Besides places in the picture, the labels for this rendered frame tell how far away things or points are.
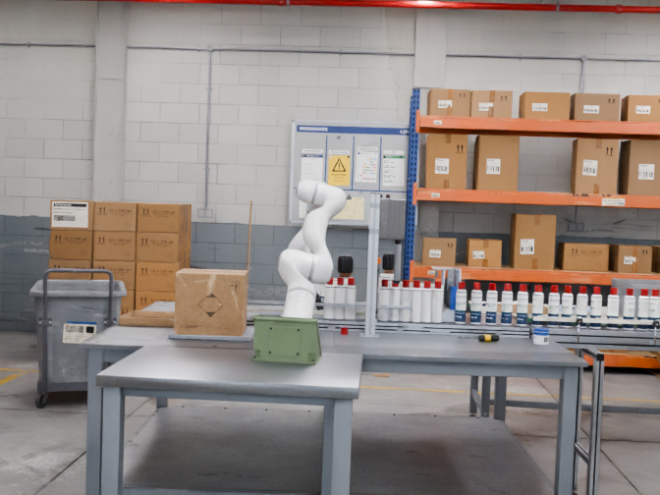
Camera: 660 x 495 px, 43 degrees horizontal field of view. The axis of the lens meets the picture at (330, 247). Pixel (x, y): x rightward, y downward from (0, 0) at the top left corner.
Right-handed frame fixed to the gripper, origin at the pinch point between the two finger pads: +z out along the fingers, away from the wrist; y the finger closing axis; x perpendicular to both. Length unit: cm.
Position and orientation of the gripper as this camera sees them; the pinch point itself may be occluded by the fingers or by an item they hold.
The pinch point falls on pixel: (319, 305)
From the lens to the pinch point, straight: 410.1
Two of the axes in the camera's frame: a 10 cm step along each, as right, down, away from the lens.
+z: 3.1, 9.5, 0.5
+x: -9.5, 3.1, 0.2
